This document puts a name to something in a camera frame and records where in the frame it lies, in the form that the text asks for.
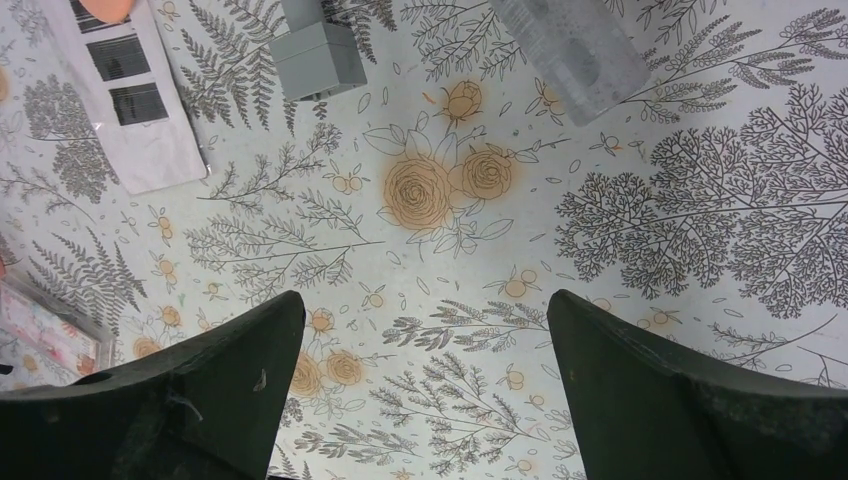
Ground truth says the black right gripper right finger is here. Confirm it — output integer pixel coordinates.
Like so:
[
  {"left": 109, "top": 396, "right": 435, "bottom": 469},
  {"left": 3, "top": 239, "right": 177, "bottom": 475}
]
[{"left": 547, "top": 290, "right": 847, "bottom": 479}]

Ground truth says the clear pink nail box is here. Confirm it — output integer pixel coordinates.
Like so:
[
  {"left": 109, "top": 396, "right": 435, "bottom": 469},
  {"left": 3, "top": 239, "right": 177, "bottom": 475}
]
[{"left": 1, "top": 274, "right": 115, "bottom": 386}]

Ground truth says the orange round sponge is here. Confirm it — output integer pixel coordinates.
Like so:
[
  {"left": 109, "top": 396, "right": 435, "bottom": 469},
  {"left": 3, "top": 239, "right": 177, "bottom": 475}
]
[{"left": 80, "top": 0, "right": 135, "bottom": 24}]

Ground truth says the white eyelash card packet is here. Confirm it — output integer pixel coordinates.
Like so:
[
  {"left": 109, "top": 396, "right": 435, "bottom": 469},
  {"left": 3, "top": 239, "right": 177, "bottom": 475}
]
[{"left": 38, "top": 1, "right": 209, "bottom": 194}]

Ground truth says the grey square tube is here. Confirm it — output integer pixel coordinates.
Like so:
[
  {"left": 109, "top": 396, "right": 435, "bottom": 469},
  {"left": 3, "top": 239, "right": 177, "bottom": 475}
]
[{"left": 269, "top": 0, "right": 367, "bottom": 102}]

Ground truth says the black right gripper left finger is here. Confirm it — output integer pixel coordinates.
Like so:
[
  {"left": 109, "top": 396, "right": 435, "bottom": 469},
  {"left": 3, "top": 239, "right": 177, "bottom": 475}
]
[{"left": 1, "top": 291, "right": 306, "bottom": 479}]

